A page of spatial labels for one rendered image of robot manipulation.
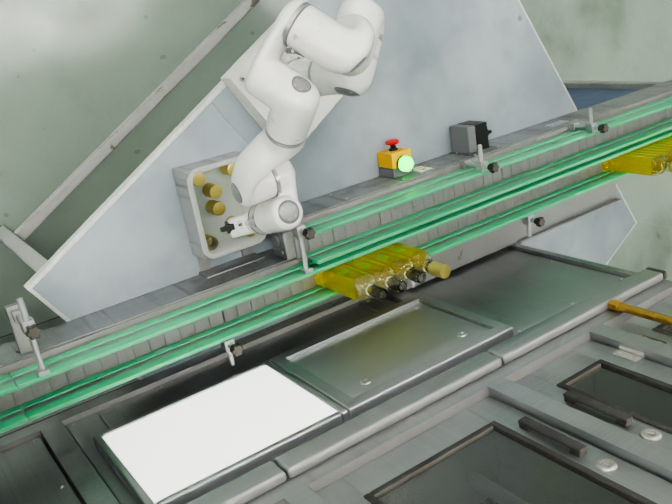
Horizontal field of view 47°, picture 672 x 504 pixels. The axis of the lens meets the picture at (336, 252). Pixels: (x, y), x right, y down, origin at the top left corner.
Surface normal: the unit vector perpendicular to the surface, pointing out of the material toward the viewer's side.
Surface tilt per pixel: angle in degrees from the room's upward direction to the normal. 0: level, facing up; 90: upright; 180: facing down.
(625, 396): 90
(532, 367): 0
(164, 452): 90
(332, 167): 0
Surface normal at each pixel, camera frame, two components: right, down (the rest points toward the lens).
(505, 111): 0.55, 0.18
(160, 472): -0.16, -0.93
